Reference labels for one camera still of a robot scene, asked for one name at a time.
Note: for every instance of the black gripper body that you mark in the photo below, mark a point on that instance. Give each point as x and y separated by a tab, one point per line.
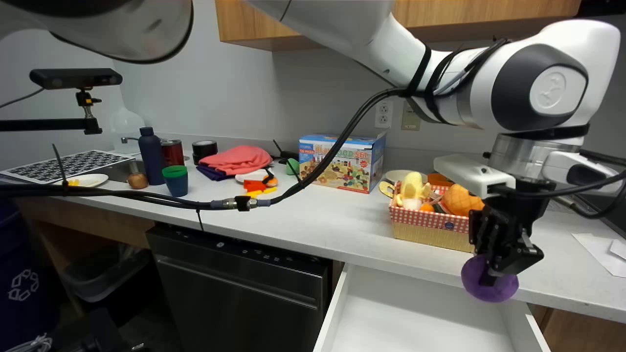
502	234

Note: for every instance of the wooden front white drawer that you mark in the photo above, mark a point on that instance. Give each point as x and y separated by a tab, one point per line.
378	312

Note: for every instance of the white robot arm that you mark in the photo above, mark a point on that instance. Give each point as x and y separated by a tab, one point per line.
539	89

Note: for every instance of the checkered wicker basket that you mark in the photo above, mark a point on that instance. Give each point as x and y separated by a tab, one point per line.
431	224

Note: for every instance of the yellow plushie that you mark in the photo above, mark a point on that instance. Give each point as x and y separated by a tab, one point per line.
412	191

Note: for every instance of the blue toy food box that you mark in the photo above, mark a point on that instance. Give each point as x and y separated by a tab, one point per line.
355	167

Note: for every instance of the pink folded cloth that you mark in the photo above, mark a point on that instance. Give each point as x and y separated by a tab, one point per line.
239	159

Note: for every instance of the black dishwasher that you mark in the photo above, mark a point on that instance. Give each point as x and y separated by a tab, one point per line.
237	296

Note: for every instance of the green lid blue cup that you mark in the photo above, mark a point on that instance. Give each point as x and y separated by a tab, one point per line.
177	179

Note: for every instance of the red can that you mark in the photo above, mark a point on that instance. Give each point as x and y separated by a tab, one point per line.
173	151

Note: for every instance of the blue water bottle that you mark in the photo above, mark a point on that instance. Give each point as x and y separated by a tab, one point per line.
151	155

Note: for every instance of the white round plate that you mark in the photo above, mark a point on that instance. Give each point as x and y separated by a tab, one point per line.
87	181

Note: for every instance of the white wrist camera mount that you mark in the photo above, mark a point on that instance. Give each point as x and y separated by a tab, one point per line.
476	177

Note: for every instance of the black depth camera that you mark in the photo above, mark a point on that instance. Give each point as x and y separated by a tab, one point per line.
54	79

